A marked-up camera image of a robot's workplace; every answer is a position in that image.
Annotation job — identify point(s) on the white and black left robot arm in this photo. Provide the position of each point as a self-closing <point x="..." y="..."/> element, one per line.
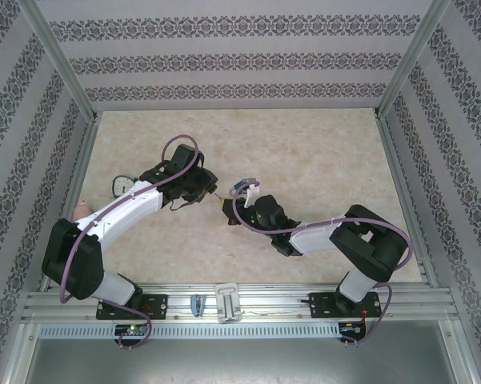
<point x="116" y="212"/>

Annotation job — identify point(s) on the aluminium extrusion rail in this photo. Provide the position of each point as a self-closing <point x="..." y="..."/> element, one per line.
<point x="264" y="300"/>

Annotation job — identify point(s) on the short aluminium frame post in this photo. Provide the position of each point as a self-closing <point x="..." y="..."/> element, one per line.
<point x="20" y="360"/>
<point x="460" y="360"/>

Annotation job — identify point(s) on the small green circuit board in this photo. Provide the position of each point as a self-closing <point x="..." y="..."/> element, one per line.
<point x="350" y="328"/>
<point x="133" y="329"/>

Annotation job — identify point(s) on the pink toy figure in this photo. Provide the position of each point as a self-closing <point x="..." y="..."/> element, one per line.
<point x="81" y="212"/>

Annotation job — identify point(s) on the aluminium table side rail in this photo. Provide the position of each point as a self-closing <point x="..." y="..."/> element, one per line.
<point x="76" y="192"/>
<point x="401" y="192"/>

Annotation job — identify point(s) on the grey plastic clamp bracket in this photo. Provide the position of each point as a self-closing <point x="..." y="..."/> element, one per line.
<point x="228" y="294"/>

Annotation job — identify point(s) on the slanted aluminium frame post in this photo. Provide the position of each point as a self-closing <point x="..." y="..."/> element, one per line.
<point x="56" y="60"/>
<point x="414" y="60"/>

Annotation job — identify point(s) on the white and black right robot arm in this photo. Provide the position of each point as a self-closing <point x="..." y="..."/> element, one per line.
<point x="368" y="244"/>

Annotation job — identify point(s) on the teal alarm clock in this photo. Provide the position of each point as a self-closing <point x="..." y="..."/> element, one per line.
<point x="121" y="186"/>

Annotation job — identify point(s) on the grey sheet metal panel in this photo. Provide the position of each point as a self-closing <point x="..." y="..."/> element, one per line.
<point x="240" y="364"/>

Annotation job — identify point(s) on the blue plastic clip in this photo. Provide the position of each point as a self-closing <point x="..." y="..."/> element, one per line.
<point x="196" y="306"/>

